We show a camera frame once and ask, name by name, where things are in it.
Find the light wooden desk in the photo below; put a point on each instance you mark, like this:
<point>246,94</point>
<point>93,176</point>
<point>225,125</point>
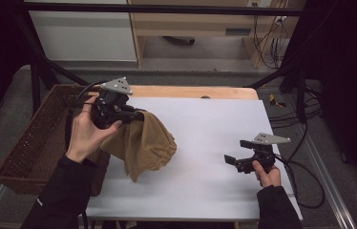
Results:
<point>192,25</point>

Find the black metal stand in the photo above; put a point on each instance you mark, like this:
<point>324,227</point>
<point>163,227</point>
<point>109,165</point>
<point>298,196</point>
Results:
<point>300,95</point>
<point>35,86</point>

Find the person's left hand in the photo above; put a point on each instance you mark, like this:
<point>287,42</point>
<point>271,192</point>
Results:
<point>86,136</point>

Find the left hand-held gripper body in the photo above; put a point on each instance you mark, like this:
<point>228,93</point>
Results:
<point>111,108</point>

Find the black horizontal frame bar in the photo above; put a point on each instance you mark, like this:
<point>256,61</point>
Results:
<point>167,9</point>

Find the tan cloth garment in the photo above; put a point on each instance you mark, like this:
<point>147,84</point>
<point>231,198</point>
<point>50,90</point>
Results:
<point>144,143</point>

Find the person's right hand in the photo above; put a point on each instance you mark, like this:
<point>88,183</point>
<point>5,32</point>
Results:
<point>269,178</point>

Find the brown wicker basket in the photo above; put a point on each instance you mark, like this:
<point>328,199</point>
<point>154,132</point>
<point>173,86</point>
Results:
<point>33,143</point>

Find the white table cover sheet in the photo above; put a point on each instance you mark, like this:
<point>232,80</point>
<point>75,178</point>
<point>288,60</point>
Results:
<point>211,133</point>

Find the yellow and black tape piece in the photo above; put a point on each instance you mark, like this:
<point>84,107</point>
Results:
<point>275,101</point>

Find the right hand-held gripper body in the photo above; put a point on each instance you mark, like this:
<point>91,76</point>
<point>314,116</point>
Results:
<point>262,155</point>

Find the white cabinet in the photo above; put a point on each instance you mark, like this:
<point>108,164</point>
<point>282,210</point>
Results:
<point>81,35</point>

